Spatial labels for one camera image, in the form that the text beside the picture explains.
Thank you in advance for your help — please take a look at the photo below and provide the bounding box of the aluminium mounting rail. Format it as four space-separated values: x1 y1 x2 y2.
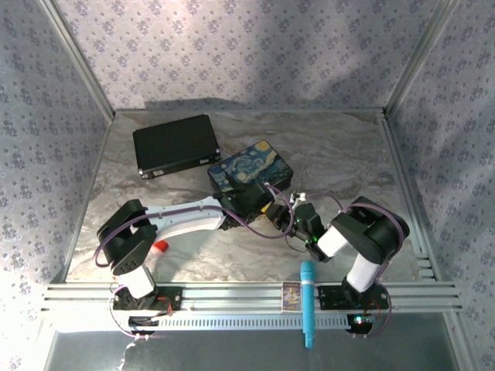
43 283 463 312

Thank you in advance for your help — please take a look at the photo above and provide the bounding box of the grey metal sheet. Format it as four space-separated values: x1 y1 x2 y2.
42 330 462 371

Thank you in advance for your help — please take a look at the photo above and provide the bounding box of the slotted grey cable duct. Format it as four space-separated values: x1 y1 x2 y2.
127 313 373 332

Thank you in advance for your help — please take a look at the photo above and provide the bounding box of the black hard case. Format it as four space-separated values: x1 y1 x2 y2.
131 113 222 180

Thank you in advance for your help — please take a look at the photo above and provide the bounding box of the small picture card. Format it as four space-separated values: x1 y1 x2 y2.
280 281 303 312

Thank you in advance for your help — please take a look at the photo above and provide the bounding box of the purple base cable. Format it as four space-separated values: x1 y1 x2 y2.
348 293 392 339
108 284 155 343

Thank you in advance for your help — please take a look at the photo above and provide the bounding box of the starry night tin box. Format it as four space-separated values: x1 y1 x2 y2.
207 139 295 195

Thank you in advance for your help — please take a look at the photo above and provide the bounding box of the small board with lit LEDs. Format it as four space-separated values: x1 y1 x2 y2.
347 313 377 329

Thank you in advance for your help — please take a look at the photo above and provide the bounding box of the aluminium frame post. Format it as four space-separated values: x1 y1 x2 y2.
38 0 116 119
384 0 463 115

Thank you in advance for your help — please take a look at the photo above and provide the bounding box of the cyan marker pen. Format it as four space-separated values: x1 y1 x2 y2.
300 260 318 350

